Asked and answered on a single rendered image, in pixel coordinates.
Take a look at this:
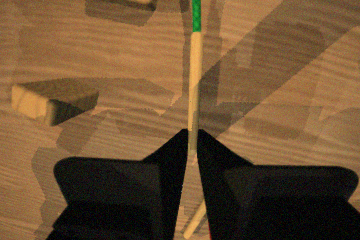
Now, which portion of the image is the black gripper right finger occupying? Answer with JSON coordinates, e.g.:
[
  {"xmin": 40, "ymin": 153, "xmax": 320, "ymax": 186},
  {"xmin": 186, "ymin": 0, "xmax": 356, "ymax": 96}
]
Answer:
[{"xmin": 197, "ymin": 129, "xmax": 359, "ymax": 240}]

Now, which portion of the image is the thin wooden stick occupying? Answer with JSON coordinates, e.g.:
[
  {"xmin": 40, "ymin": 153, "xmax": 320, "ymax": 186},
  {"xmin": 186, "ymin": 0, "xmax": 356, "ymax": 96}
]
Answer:
[{"xmin": 188, "ymin": 0, "xmax": 204, "ymax": 155}]

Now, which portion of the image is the small wooden block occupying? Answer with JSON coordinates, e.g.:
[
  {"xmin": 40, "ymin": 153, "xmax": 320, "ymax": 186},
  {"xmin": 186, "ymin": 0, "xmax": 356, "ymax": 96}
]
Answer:
[{"xmin": 11, "ymin": 78, "xmax": 99, "ymax": 127}]

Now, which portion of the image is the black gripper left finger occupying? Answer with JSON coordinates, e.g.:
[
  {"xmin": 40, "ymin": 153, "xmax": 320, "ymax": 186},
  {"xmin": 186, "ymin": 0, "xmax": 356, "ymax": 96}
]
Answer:
[{"xmin": 53, "ymin": 129, "xmax": 188, "ymax": 240}]

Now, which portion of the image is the light wooden stick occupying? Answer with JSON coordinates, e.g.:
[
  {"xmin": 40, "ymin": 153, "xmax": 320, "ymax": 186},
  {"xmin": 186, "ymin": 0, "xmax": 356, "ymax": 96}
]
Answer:
[{"xmin": 183, "ymin": 198, "xmax": 206, "ymax": 239}]

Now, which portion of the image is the light wooden block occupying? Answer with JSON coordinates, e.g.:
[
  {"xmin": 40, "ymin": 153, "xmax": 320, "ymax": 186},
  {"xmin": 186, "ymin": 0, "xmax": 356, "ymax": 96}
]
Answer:
[{"xmin": 100, "ymin": 0, "xmax": 157, "ymax": 11}]

